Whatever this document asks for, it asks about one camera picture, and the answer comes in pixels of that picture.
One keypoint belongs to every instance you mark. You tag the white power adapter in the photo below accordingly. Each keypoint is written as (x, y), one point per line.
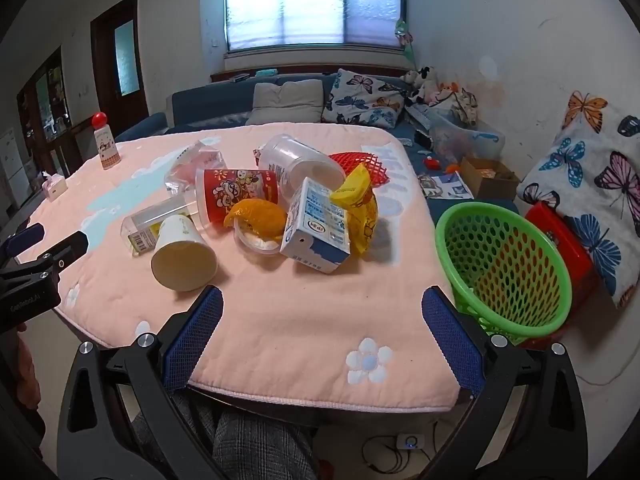
(410, 441)

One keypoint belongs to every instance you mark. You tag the colourful pinwheel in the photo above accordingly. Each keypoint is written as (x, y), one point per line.
(403, 34)

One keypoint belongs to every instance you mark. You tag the pink tissue box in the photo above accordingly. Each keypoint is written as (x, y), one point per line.
(54, 186)

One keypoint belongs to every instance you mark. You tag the red foam fruit net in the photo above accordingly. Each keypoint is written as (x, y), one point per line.
(370, 162)

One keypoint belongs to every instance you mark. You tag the orange peel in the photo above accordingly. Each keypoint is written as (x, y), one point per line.
(255, 217)

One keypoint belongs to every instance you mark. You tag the blue sofa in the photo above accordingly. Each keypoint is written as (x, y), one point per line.
(200, 105)

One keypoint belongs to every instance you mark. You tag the person's left hand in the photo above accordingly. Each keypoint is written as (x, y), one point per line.
(23, 362)

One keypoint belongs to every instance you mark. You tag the green plastic basket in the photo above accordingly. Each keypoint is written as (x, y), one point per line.
(500, 270)

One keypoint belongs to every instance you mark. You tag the dark wooden door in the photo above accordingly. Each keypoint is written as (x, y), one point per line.
(120, 60)

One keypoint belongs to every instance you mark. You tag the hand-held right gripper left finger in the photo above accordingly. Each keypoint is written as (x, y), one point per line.
(195, 340)

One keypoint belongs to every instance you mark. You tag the bottle with red cap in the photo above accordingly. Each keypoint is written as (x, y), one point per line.
(106, 147)

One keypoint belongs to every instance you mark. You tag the red printed cup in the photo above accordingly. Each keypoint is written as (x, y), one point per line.
(240, 192)

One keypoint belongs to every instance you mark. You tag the cardboard box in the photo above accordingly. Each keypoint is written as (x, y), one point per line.
(487, 176)

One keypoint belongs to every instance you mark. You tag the beige pillow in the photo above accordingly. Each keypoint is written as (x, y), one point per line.
(285, 102)

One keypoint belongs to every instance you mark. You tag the clear rectangular plastic box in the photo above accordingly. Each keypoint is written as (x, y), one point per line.
(145, 222)

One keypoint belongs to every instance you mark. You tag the patterned cloth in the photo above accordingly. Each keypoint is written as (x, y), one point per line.
(465, 105)

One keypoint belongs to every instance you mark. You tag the white blue milk carton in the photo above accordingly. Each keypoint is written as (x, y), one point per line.
(315, 227)

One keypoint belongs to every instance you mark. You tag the red plastic stool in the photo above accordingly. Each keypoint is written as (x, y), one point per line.
(567, 245)

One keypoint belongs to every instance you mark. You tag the pink printed blanket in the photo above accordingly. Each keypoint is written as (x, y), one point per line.
(280, 320)

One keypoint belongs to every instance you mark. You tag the person's plaid trouser leg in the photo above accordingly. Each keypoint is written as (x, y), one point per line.
(250, 440)

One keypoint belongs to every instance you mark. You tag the folded butterfly blanket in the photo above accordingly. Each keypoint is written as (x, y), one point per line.
(595, 180)

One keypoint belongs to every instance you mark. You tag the white cabinet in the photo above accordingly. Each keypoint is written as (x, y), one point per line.
(10, 170)

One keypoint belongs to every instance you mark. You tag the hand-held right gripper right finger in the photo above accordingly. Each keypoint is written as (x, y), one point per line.
(450, 340)

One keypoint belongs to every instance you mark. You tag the wooden side table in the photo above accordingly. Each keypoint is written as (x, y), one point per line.
(65, 152)

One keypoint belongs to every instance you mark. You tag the clear plastic cup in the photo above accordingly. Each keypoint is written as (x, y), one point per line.
(192, 165)

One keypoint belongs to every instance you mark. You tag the small white pudding cup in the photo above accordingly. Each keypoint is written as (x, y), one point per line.
(257, 246)

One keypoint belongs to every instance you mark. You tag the printed paper booklet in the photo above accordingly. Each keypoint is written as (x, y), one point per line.
(447, 186)

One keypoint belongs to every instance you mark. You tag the teal packet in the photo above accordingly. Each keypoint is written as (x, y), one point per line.
(265, 72)

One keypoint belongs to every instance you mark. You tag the butterfly print pillow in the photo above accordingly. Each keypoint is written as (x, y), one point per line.
(362, 97)

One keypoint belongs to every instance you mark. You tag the small orange toy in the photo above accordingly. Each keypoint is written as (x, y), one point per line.
(452, 168)

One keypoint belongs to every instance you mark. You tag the dark shelf cabinet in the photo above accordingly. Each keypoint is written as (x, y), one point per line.
(45, 105)

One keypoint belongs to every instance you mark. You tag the clear plastic storage bin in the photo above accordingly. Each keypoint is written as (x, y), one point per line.
(465, 137)

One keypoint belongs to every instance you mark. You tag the window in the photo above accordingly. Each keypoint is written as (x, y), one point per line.
(310, 2)

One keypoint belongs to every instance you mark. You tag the small dark box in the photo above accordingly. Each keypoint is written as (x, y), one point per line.
(240, 78)

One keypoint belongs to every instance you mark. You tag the orange plush toy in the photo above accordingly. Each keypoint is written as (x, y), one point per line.
(447, 89)

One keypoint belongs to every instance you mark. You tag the black white plush toy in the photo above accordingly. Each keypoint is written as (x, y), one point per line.
(420, 81)

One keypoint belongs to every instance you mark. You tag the yellow snack wrapper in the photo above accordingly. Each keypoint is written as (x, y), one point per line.
(364, 210)

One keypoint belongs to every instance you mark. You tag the clear plastic bottle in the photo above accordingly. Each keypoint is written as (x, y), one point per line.
(295, 165)

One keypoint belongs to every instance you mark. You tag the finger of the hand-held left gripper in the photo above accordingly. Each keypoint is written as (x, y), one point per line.
(22, 238)
(72, 247)

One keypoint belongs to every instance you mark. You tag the small red toy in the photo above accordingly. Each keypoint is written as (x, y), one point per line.
(431, 163)

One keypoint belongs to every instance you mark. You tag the white paper cup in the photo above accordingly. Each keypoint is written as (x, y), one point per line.
(182, 257)

